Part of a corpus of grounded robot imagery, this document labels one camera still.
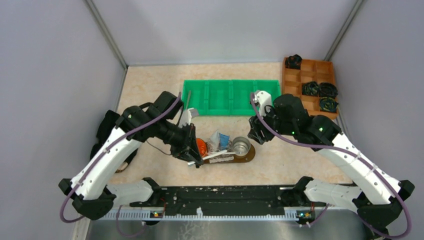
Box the steel cup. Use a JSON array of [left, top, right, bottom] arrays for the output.
[[231, 136, 251, 157]]

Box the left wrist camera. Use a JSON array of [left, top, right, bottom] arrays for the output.
[[178, 108, 199, 128]]

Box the rolled dark sock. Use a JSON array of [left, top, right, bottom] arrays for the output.
[[319, 97, 339, 113], [318, 82, 339, 99], [301, 81, 320, 97], [284, 54, 303, 70]]

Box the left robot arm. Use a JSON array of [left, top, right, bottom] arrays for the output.
[[58, 91, 204, 220]]

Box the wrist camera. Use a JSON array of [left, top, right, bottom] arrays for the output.
[[178, 108, 199, 128], [253, 90, 273, 117]]

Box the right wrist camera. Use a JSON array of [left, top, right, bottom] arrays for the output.
[[253, 90, 273, 117]]

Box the green divided plastic bin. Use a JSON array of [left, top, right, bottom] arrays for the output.
[[181, 79, 281, 117]]

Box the blue toothpaste tube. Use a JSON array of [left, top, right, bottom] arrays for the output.
[[218, 132, 230, 148]]

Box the clear glass cup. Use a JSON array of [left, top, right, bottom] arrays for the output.
[[203, 138, 235, 164]]

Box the brown oval wooden tray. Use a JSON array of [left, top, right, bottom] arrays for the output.
[[203, 146, 256, 164]]

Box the wooden compartment box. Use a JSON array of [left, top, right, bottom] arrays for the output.
[[281, 54, 339, 120]]

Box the orange mug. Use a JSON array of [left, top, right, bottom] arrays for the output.
[[196, 138, 208, 158]]

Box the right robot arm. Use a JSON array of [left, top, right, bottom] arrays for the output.
[[248, 90, 415, 237]]

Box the white toothpaste tube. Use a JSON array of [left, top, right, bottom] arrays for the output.
[[207, 130, 220, 150]]

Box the grey toothbrush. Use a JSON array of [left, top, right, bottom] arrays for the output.
[[184, 90, 191, 110]]

